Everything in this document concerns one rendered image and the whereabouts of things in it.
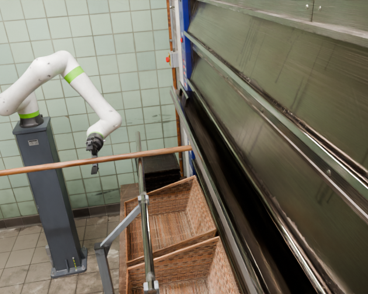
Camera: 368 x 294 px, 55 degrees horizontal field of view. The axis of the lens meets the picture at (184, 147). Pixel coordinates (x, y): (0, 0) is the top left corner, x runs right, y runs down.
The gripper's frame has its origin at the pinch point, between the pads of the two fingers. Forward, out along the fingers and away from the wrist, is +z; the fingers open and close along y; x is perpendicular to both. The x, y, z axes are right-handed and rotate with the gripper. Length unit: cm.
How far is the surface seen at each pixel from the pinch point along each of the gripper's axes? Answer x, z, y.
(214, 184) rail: -46, 76, -25
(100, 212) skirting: 21, -122, 117
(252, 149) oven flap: -59, 71, -33
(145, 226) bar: -24, 57, 1
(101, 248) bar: -3.0, 38.9, 23.7
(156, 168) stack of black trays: -34, -44, 34
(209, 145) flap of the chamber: -52, 44, -22
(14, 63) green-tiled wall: 62, -124, -29
